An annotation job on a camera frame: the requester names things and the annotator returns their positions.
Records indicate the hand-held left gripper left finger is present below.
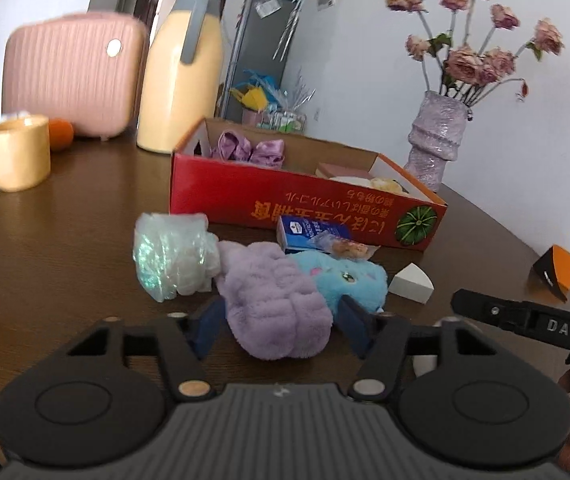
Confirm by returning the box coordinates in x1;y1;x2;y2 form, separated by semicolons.
68;296;226;402

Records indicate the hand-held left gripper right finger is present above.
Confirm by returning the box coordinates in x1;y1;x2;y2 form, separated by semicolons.
337;294;503;402

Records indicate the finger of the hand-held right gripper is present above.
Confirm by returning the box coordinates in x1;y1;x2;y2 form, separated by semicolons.
451;288;536;332

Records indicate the blue plush toy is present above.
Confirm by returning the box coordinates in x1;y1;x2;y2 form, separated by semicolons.
287;251;390;317

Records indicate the lavender fluffy headband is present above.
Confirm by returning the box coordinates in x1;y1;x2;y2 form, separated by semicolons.
215;241;335;361

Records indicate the white wedge sponge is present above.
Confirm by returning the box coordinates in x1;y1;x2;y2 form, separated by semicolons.
387;262;436;305

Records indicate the clear cookie packet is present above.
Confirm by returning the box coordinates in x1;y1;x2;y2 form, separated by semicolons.
315;235;382;262

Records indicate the mint iridescent roll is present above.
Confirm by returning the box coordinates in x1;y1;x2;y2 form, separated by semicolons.
134;212;221;303

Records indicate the blue white small carton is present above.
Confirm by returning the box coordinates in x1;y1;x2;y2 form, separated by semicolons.
276;215;354;255

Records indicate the red cardboard box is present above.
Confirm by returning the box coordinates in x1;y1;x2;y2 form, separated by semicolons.
169;117;448;251

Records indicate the yellow fluffy puff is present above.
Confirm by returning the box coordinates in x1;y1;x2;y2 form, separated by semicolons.
369;176;404;194

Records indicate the orange black wedge box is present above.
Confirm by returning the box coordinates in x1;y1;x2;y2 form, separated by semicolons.
535;244;570;304

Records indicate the lilac textured vase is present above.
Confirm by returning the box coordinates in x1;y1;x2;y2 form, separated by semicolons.
404;91;468;194

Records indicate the silver tinsel basket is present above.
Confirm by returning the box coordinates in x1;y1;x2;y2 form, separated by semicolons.
257;76;317;134

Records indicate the blue yellow toy pile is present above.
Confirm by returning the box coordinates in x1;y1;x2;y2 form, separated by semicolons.
229;69;286;114

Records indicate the orange fruit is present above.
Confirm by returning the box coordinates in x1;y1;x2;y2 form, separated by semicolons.
48;118;75;153

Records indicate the yellow thermos jug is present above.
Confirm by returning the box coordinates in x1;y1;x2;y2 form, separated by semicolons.
136;0;226;155

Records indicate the bunch of dried pink roses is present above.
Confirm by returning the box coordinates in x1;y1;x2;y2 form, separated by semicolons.
386;0;565;107

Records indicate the yellow mug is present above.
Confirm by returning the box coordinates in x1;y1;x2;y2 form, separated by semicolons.
0;115;51;193

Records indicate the grey refrigerator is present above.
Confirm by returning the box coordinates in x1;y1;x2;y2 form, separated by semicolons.
220;0;305;124

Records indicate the pink ribbed suitcase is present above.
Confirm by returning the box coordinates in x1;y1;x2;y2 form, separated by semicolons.
2;11;150;141

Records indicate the dark wooden door frame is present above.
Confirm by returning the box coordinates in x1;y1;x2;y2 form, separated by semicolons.
132;0;182;36

